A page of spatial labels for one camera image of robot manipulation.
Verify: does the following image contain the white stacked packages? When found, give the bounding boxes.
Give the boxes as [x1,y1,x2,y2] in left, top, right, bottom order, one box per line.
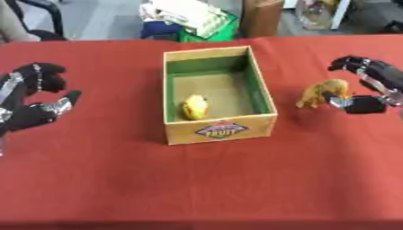
[139,0,233,40]

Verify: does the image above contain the clear plastic bag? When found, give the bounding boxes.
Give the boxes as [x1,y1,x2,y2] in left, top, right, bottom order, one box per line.
[292,0,337,31]

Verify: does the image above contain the tan cardboard box green inside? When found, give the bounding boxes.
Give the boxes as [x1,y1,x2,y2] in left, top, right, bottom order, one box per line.
[162,45,279,146]

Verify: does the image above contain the tan toy animal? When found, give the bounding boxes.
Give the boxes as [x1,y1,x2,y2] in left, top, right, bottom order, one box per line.
[294,78,352,110]

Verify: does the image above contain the brown cardboard box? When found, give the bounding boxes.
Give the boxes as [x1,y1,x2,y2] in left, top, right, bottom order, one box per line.
[239,0,287,39]

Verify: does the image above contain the yellow toy fruit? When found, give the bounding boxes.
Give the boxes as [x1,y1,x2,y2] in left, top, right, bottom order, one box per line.
[181,94,211,121]

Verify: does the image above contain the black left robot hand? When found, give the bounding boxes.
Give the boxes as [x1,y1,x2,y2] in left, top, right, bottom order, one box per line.
[0,62,84,137]

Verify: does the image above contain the green crate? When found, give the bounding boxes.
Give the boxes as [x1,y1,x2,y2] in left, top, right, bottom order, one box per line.
[177,12,241,42]

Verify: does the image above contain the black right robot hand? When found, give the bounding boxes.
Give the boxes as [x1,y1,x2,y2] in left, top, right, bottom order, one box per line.
[319,55,403,115]

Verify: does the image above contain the white post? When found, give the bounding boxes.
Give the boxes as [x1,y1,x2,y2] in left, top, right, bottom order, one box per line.
[328,0,353,31]

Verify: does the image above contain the black chair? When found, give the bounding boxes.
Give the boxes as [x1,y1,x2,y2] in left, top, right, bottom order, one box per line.
[4,0,68,41]

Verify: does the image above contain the dark blue bag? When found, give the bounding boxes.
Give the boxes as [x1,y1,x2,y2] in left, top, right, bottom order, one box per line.
[139,20,184,40]

